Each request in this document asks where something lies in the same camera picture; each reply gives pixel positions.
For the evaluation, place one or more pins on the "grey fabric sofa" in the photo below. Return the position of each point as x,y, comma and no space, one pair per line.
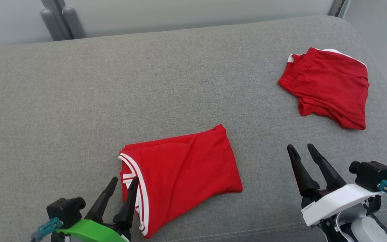
113,101

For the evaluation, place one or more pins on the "red shorts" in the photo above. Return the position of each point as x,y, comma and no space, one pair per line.
331,87

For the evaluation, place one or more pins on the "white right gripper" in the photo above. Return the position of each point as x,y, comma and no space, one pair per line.
338,203

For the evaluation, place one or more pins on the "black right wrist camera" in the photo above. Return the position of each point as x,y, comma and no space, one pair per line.
371,174

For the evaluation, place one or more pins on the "metal corner frame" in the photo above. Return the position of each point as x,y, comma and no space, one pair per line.
338,7

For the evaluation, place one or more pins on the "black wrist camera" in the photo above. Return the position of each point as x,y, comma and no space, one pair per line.
64,210
371,174

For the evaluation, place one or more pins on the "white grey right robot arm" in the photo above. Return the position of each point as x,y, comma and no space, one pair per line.
364,228

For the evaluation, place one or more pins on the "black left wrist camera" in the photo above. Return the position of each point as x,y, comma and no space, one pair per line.
64,210

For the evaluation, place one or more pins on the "red and white jersey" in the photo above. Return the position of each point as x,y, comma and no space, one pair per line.
186,171

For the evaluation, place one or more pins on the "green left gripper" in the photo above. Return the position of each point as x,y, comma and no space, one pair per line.
92,233

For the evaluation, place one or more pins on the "grey tubular frame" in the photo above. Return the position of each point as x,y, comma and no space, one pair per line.
62,20

